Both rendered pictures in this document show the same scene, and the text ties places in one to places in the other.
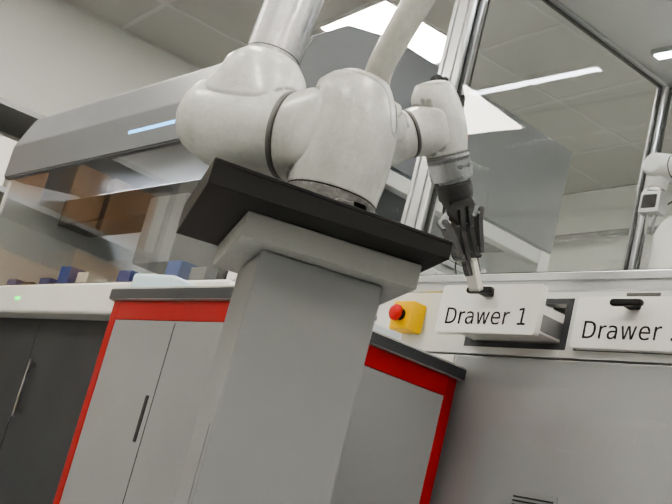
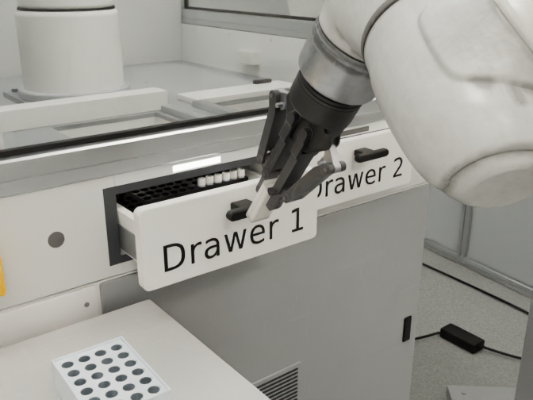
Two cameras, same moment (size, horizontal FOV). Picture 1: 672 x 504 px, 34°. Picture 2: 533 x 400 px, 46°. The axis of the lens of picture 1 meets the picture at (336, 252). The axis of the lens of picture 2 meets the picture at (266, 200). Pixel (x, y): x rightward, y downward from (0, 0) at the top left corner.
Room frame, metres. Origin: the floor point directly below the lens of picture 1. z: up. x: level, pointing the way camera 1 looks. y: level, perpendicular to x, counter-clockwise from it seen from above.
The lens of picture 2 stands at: (2.28, 0.45, 1.20)
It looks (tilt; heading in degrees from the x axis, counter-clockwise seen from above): 20 degrees down; 269
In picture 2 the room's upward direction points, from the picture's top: straight up
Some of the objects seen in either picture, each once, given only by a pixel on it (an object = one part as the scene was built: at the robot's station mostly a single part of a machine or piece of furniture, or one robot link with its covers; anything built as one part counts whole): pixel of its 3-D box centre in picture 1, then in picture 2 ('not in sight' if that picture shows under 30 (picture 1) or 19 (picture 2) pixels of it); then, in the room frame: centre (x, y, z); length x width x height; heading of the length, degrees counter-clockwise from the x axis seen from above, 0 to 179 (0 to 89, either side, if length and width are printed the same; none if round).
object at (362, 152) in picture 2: (630, 304); (366, 153); (2.10, -0.58, 0.91); 0.07 x 0.04 x 0.01; 37
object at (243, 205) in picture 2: (484, 291); (246, 207); (2.30, -0.33, 0.91); 0.07 x 0.04 x 0.01; 37
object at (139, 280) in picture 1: (166, 288); not in sight; (2.55, 0.36, 0.78); 0.15 x 0.10 x 0.04; 47
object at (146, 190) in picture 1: (233, 275); not in sight; (3.94, 0.34, 1.13); 1.78 x 1.14 x 0.45; 37
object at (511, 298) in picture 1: (489, 310); (235, 224); (2.31, -0.35, 0.87); 0.29 x 0.02 x 0.11; 37
